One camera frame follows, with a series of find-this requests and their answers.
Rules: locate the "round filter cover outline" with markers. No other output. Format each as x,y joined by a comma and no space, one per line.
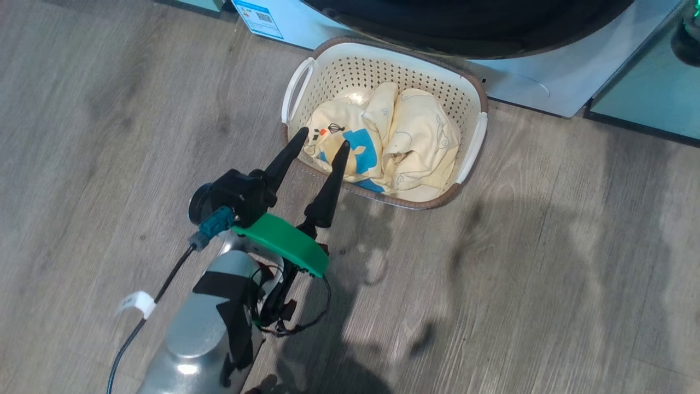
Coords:
538,90

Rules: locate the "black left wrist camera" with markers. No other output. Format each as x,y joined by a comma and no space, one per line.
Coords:
235,194

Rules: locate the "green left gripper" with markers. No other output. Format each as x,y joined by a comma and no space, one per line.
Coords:
284,241

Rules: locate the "blue white energy label sticker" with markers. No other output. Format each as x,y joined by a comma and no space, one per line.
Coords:
262,19

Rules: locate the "white washing machine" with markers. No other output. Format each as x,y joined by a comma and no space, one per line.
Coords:
574,76

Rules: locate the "plain pale yellow garment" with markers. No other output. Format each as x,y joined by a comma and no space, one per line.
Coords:
426,142

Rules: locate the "cream perforated laundry basket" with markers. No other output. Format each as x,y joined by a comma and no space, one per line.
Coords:
350,68

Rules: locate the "pale teal cabinet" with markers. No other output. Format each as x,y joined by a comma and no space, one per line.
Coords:
645,93

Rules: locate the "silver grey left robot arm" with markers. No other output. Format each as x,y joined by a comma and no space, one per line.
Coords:
197,334

